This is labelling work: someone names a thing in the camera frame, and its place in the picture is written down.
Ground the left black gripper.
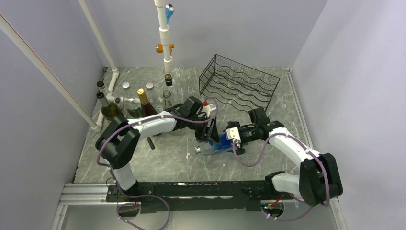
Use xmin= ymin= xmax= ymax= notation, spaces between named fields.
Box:
xmin=187 ymin=114 xmax=222 ymax=146

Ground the blue square glass bottle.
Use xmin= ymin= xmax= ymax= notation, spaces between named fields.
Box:
xmin=194 ymin=134 xmax=232 ymax=155

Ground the clear square bottle black cap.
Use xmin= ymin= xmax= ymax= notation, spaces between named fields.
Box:
xmin=164 ymin=74 xmax=180 ymax=105

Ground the clear slim bottle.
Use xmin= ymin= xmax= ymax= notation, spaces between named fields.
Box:
xmin=162 ymin=90 xmax=178 ymax=110

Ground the clear bottle dark label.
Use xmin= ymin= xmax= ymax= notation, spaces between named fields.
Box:
xmin=146 ymin=82 xmax=163 ymax=113

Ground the dark gold-foil wine bottle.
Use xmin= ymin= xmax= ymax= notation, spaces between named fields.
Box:
xmin=137 ymin=88 xmax=158 ymax=117

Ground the clear bottle silver cap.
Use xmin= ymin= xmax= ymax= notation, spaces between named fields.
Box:
xmin=122 ymin=82 xmax=142 ymax=118

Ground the dark green wine bottle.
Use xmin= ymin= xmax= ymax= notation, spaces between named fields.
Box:
xmin=96 ymin=92 xmax=125 ymax=122

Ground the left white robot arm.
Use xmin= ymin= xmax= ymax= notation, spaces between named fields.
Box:
xmin=95 ymin=96 xmax=218 ymax=201

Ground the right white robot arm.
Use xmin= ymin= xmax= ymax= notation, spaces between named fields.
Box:
xmin=224 ymin=108 xmax=343 ymax=207

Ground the orange pipe clamp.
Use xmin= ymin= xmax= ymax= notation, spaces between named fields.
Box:
xmin=155 ymin=44 xmax=175 ymax=54

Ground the blue pipe clip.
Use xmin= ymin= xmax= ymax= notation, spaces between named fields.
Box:
xmin=165 ymin=4 xmax=174 ymax=24

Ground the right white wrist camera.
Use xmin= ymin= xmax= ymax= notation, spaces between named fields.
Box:
xmin=225 ymin=127 xmax=241 ymax=142

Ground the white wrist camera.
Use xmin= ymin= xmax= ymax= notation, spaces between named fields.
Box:
xmin=225 ymin=127 xmax=241 ymax=142
xmin=202 ymin=101 xmax=216 ymax=117

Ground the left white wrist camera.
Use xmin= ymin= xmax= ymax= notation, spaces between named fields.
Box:
xmin=202 ymin=101 xmax=216 ymax=117

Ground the black wire wine rack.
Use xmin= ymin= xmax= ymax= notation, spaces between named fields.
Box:
xmin=199 ymin=54 xmax=280 ymax=112

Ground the black handled metal tool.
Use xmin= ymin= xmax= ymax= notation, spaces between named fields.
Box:
xmin=147 ymin=137 xmax=156 ymax=150

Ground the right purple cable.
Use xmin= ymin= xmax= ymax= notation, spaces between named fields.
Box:
xmin=232 ymin=133 xmax=334 ymax=222

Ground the purple cable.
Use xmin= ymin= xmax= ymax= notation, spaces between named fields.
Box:
xmin=232 ymin=133 xmax=334 ymax=222
xmin=96 ymin=97 xmax=219 ymax=230

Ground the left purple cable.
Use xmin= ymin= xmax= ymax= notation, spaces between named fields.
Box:
xmin=96 ymin=97 xmax=219 ymax=230

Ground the white PVC pipe frame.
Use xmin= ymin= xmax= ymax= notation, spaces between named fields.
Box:
xmin=0 ymin=0 xmax=173 ymax=132

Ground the aluminium frame rail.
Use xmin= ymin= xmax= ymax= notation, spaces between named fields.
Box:
xmin=52 ymin=68 xmax=347 ymax=230

